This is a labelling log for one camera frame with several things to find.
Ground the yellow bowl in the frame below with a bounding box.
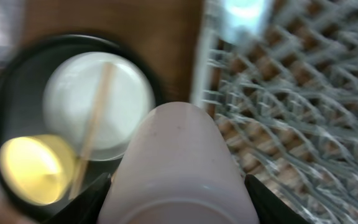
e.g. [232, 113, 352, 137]
[0, 134, 76, 206]

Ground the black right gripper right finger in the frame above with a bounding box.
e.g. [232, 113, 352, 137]
[244, 174, 309, 224]

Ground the pink cup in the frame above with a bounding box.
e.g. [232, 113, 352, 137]
[98, 102, 259, 223]

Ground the round black tray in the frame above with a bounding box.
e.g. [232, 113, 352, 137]
[0, 34, 165, 222]

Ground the wooden chopstick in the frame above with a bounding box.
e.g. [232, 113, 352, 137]
[69, 62, 115, 200]

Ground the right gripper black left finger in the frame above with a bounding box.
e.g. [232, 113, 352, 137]
[43, 173, 111, 224]

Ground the grey plate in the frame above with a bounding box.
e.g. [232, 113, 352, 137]
[43, 52, 156, 161]

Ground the grey dishwasher rack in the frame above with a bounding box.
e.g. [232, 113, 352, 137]
[190, 0, 358, 223]

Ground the blue cup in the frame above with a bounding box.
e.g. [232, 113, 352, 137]
[218, 0, 273, 45]

